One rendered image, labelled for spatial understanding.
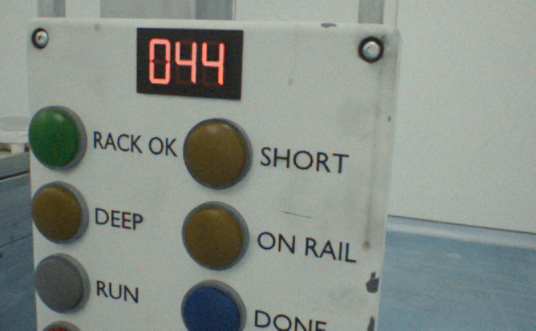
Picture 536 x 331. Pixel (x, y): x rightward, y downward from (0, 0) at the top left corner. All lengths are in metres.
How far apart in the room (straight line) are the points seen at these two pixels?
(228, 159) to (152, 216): 0.05
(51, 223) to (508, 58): 3.61
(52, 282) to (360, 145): 0.16
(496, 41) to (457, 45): 0.24
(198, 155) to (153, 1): 0.11
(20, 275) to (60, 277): 1.09
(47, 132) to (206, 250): 0.09
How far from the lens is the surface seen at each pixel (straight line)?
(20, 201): 1.24
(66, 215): 0.26
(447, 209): 3.88
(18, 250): 1.35
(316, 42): 0.21
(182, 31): 0.23
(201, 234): 0.23
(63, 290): 0.28
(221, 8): 0.33
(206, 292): 0.24
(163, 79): 0.23
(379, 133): 0.21
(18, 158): 1.22
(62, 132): 0.25
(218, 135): 0.21
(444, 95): 3.76
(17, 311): 1.39
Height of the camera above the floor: 1.16
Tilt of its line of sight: 10 degrees down
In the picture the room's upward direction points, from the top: 3 degrees clockwise
